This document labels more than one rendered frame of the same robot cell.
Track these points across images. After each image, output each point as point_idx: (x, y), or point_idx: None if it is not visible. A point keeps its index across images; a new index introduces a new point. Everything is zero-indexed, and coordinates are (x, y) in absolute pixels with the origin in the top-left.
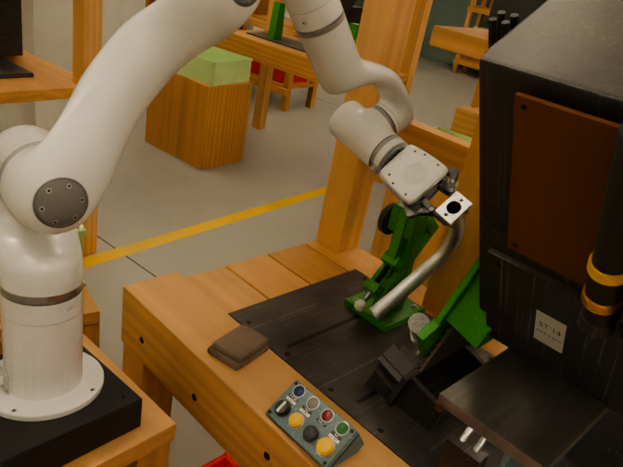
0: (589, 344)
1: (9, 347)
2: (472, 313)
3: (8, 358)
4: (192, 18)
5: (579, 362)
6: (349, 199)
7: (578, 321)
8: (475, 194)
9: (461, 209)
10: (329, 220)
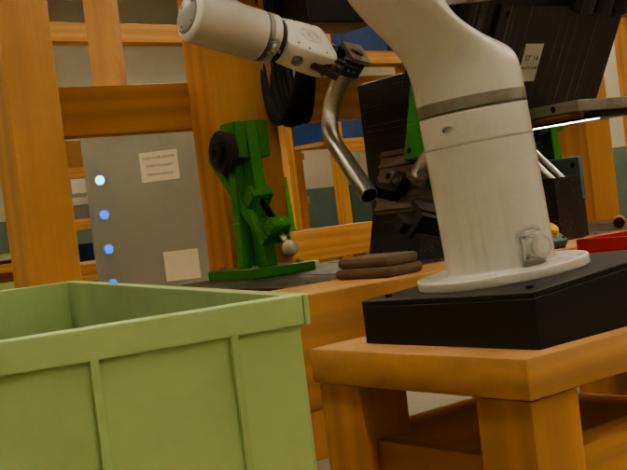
0: (554, 49)
1: (535, 178)
2: None
3: (536, 197)
4: None
5: (544, 78)
6: (73, 213)
7: (583, 6)
8: (236, 108)
9: (362, 51)
10: (51, 268)
